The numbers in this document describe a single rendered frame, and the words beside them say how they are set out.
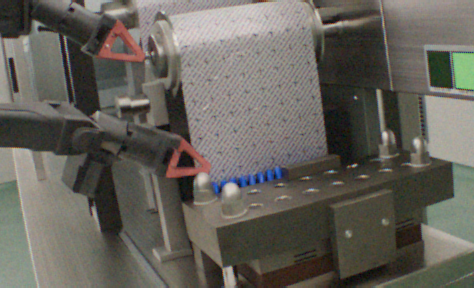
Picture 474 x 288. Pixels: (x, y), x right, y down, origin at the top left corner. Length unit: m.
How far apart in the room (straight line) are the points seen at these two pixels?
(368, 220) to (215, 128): 0.29
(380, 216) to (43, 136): 0.49
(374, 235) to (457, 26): 0.32
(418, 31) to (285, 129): 0.28
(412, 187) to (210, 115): 0.34
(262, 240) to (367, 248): 0.16
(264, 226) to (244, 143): 0.22
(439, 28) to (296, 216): 0.34
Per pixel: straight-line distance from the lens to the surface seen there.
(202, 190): 0.98
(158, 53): 1.05
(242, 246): 0.89
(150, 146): 1.00
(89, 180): 1.01
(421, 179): 1.01
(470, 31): 0.91
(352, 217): 0.93
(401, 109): 1.38
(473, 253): 1.04
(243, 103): 1.07
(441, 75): 0.96
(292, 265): 0.94
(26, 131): 0.90
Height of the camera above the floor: 1.30
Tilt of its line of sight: 11 degrees down
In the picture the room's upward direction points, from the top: 8 degrees counter-clockwise
